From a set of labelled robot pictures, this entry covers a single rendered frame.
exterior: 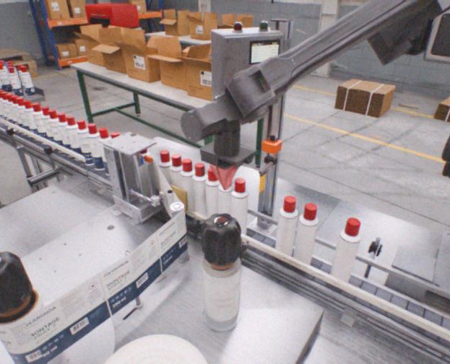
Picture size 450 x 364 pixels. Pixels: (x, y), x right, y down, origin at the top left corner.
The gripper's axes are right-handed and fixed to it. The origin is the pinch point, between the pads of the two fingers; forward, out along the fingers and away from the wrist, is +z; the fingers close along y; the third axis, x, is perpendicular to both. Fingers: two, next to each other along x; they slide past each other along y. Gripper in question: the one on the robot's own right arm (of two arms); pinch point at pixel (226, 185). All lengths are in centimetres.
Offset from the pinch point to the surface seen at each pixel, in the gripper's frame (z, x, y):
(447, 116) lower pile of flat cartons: 110, 446, 29
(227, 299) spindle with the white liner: 19.5, -12.4, 9.6
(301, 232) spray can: 17.4, 15.7, 13.7
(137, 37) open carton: 8, 170, -230
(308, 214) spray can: 11.6, 16.5, 14.3
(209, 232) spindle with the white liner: 1.6, -13.3, 5.7
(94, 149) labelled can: 21, 15, -79
